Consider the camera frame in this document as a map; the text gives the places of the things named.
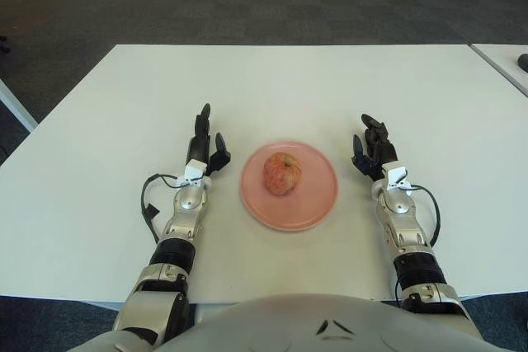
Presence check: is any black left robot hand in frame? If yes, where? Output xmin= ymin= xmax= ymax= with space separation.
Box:
xmin=177 ymin=102 xmax=232 ymax=188

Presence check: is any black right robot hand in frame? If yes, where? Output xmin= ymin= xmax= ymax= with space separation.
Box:
xmin=351 ymin=113 xmax=413 ymax=196

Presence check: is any red yellow apple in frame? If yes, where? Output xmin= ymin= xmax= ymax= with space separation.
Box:
xmin=263 ymin=153 xmax=301 ymax=196

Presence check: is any pink round plate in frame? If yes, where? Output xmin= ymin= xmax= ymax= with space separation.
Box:
xmin=239 ymin=141 xmax=339 ymax=232

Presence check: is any white neighbouring table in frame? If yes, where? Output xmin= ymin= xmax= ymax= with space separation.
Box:
xmin=471 ymin=43 xmax=528 ymax=98

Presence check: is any silver robot torso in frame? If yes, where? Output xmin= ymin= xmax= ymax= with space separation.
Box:
xmin=156 ymin=293 xmax=496 ymax=352

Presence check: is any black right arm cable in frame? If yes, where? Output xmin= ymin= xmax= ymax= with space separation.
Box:
xmin=408 ymin=184 xmax=441 ymax=246

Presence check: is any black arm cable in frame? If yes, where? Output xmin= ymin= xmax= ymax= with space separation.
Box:
xmin=408 ymin=184 xmax=441 ymax=246
xmin=141 ymin=172 xmax=203 ymax=245

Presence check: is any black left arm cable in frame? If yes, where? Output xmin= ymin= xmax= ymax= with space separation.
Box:
xmin=141 ymin=172 xmax=203 ymax=245

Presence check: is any white table frame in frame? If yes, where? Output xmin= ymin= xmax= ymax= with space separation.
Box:
xmin=0 ymin=78 xmax=39 ymax=134

